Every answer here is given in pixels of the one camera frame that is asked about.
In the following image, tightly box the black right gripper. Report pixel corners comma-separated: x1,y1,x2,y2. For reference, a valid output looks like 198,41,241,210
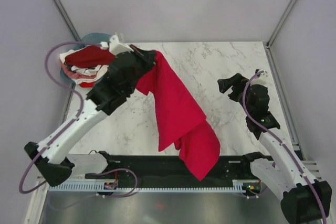
217,73,253,116

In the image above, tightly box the bright red t-shirt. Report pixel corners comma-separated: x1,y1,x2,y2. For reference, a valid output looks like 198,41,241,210
136,50,221,181

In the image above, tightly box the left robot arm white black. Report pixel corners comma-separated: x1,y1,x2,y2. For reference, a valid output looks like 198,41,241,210
24,47,156,187

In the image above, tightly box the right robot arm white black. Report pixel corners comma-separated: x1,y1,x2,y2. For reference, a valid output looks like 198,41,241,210
217,70,332,223

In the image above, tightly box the dark red folded shirt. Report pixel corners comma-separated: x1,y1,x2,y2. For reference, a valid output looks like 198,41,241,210
65,46,115,68

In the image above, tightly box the blue plastic basket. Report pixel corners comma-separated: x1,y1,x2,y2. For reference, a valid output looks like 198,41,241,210
60,33,111,85

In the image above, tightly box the red shirt bottom of pile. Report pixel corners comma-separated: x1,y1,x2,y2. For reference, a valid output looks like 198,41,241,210
79,82,95,88

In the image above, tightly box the pink folded shirt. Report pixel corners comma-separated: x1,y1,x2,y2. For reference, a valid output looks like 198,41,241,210
61,64,108,84

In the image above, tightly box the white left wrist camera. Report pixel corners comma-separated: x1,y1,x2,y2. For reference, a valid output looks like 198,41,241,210
100,34,133,56

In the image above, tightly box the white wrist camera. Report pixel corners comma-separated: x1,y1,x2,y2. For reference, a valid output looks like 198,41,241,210
100,34,133,56
255,69,268,78

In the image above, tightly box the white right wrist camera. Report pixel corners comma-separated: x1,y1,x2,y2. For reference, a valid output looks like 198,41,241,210
255,69,268,78

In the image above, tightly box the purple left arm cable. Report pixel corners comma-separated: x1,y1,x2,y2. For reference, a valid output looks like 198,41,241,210
18,41,106,193

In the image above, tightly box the light blue cable duct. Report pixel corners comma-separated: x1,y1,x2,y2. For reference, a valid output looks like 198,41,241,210
49,179,245,193

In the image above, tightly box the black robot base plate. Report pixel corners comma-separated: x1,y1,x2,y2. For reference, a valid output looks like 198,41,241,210
100,151,272,186

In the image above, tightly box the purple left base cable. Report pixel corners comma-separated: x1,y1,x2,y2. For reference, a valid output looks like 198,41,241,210
47,167,139,211

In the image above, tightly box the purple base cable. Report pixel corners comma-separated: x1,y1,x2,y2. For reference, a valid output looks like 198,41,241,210
47,167,139,211
233,179,268,200

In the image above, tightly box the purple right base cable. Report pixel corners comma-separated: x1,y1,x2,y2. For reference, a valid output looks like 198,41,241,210
233,179,268,200

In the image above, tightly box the left aluminium frame post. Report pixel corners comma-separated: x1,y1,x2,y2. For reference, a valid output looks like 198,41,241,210
52,0,81,41

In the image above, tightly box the aluminium frame post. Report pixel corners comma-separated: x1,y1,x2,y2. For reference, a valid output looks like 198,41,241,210
265,0,314,49
52,0,81,41

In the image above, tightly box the right aluminium frame post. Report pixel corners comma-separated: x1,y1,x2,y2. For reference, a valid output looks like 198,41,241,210
265,0,314,49

